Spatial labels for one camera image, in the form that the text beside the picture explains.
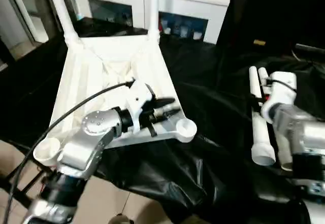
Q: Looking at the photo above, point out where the white plastic table leg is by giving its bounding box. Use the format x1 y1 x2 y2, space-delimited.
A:
148 0 161 41
248 66 276 166
257 68 295 171
45 0 82 47

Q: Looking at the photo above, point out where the white plastic table top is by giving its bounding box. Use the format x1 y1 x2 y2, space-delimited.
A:
32 33 198 168

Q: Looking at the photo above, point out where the black mat cover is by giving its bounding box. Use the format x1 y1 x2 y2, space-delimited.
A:
0 17 325 224

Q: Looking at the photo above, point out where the long black pole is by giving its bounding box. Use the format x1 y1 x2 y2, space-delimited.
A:
296 44 325 55

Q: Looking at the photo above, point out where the black metal stand leg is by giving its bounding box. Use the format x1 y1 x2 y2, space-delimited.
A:
0 165 46 211

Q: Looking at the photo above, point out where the grey metal rack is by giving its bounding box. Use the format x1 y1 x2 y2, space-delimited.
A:
0 0 75 66

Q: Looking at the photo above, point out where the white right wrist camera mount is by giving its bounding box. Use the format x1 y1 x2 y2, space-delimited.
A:
261 71 298 123

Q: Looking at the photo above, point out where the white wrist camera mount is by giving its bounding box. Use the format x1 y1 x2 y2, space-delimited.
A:
261 71 298 123
124 78 156 133

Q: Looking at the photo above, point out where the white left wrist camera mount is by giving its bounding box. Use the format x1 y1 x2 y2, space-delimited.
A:
124 78 156 133

